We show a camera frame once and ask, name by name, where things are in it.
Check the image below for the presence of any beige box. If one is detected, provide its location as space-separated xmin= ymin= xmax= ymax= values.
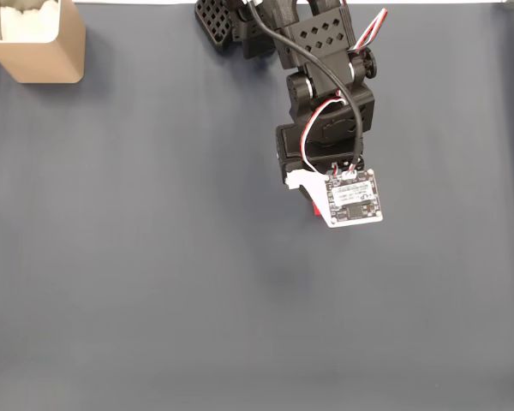
xmin=0 ymin=0 xmax=87 ymax=85

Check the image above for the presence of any dark grey mat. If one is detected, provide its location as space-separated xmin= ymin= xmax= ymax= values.
xmin=0 ymin=3 xmax=514 ymax=411

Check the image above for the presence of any white padding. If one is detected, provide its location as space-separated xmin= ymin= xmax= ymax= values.
xmin=0 ymin=0 xmax=60 ymax=43

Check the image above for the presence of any red white servo wire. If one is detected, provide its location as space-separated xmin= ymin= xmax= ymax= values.
xmin=350 ymin=7 xmax=389 ymax=55
xmin=298 ymin=96 xmax=349 ymax=177

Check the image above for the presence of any black camera cable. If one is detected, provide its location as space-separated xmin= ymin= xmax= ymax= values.
xmin=246 ymin=0 xmax=367 ymax=176

